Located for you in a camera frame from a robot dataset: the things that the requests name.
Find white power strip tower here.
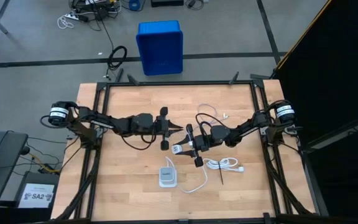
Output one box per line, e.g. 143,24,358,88
158,166,179,189

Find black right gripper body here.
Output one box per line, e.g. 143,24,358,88
186,123,213,168

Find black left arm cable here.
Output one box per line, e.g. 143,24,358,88
121,133,157,151

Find white thick power cord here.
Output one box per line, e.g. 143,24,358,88
165,156,246,194

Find black box with SA2 label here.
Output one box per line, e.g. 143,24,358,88
16,170,60,210

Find black power brick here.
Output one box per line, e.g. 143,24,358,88
94,6,109,21

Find black cable tie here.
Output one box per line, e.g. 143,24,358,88
217,161,224,185

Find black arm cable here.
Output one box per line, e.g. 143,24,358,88
195,112,229,138
121,133,157,151

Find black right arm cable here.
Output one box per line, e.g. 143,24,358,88
195,112,229,138

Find black flat box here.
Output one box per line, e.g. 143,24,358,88
150,0,185,8

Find blue plastic bin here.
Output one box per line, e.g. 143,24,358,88
135,20,185,77

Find yellow cable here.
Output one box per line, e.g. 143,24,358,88
29,151,61,174

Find black coiled floor cable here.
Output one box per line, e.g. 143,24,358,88
106,45,128,80

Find white floor power strip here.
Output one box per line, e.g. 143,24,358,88
64,11,89,22

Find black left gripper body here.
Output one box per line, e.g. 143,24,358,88
152,106,171,151

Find black aluminium table frame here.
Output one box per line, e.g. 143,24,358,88
50,68,331,224

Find black partition panel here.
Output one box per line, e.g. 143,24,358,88
273,0,358,224

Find white thin floor cable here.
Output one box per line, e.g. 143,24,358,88
57,14,75,30

